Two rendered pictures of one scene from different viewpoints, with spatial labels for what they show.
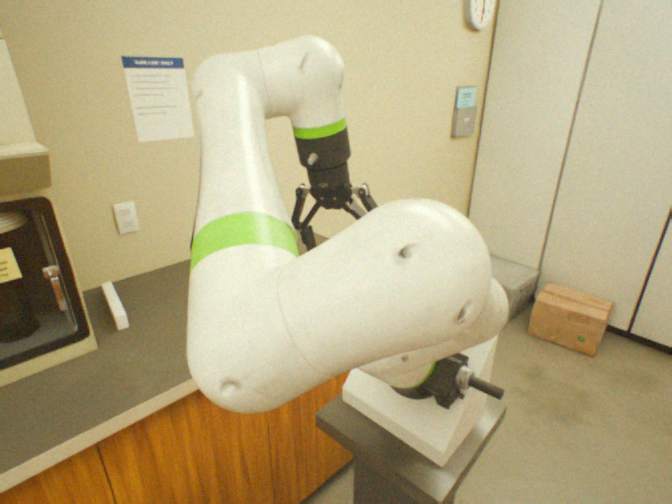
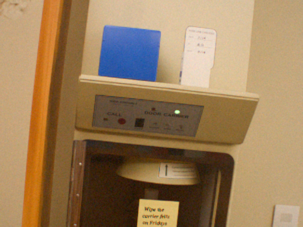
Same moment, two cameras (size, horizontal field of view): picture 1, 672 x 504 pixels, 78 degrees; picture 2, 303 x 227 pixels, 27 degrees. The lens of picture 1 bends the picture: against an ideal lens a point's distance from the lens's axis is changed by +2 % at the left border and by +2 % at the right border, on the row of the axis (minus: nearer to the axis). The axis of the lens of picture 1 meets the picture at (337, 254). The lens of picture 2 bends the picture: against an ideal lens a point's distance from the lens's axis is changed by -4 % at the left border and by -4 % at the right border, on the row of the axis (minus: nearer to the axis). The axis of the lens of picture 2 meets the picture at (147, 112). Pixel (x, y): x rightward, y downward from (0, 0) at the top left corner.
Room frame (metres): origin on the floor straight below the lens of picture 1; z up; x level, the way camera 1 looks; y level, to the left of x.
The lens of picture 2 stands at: (-0.16, 0.04, 1.52)
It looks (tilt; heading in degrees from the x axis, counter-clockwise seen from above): 3 degrees down; 38
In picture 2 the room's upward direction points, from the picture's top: 6 degrees clockwise
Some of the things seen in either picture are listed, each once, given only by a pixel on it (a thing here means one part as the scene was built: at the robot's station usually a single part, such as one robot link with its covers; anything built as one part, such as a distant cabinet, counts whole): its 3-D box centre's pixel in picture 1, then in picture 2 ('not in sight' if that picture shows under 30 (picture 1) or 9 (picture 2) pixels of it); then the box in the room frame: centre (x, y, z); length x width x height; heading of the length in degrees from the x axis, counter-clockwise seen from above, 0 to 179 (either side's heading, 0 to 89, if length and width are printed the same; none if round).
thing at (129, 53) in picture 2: not in sight; (128, 53); (0.74, 0.81, 1.56); 0.10 x 0.10 x 0.09; 43
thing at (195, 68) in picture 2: not in sight; (195, 69); (0.83, 0.72, 1.54); 0.05 x 0.05 x 0.06; 40
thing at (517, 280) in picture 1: (485, 284); not in sight; (2.75, -1.13, 0.17); 0.60 x 0.42 x 0.33; 41
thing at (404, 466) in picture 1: (411, 415); not in sight; (0.72, -0.18, 0.92); 0.32 x 0.32 x 0.04; 48
